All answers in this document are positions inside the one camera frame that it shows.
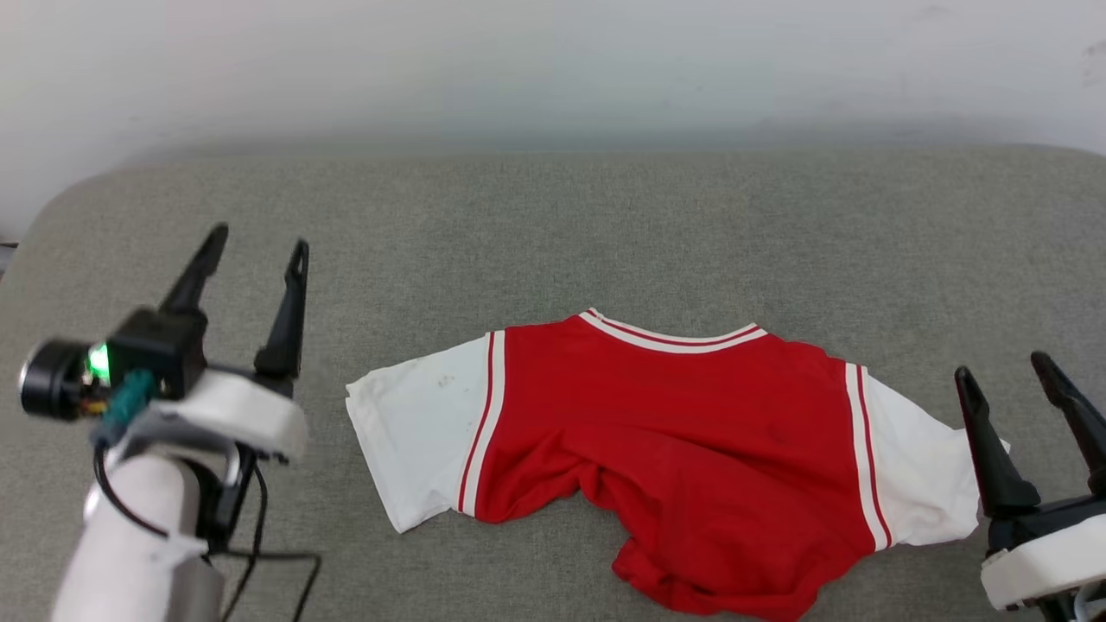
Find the thin black cable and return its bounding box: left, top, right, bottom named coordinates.
left=207, top=549, right=322, bottom=622
left=220, top=462, right=270, bottom=622

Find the teal cable connector plug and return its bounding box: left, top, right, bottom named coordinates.
left=93, top=371, right=158, bottom=447

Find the red and white t-shirt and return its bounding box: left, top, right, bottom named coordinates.
left=346, top=307, right=1010, bottom=622

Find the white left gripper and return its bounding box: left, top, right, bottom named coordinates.
left=19, top=222, right=310, bottom=464

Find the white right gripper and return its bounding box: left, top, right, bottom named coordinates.
left=954, top=351, right=1106, bottom=611

